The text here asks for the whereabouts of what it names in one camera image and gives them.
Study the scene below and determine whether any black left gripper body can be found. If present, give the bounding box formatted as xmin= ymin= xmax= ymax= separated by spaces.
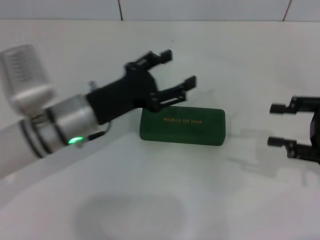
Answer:
xmin=86 ymin=61 xmax=161 ymax=126

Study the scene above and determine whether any green glasses case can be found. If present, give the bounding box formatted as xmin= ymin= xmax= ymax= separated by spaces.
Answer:
xmin=139 ymin=104 xmax=227 ymax=147

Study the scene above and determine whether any left gripper cable with plug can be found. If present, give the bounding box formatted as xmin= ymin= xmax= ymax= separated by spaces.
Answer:
xmin=84 ymin=80 xmax=113 ymax=143

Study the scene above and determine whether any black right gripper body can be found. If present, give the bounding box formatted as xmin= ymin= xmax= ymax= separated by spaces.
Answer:
xmin=309 ymin=112 xmax=320 ymax=152

